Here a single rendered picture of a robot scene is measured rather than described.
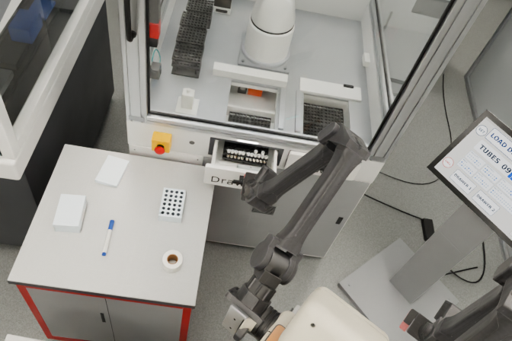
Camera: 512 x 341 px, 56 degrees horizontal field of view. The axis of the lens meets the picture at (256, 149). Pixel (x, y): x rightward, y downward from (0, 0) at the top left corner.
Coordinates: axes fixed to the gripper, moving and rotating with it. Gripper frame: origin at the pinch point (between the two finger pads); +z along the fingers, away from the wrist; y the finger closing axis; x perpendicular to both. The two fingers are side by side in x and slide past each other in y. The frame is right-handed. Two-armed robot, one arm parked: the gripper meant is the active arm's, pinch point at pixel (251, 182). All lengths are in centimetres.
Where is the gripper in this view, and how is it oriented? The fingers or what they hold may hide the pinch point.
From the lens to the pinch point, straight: 179.0
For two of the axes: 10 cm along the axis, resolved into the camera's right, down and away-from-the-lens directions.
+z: -0.6, -1.3, 9.9
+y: 1.8, -9.8, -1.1
